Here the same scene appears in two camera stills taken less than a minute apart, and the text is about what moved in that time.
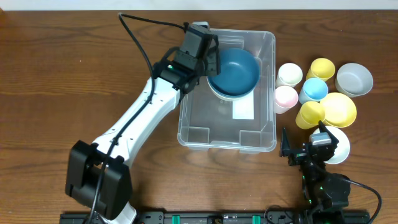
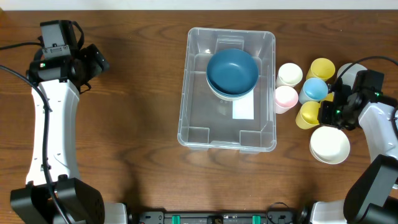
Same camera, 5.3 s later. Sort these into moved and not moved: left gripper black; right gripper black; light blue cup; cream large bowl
Moved: right gripper black; left gripper black
Not moved: light blue cup; cream large bowl
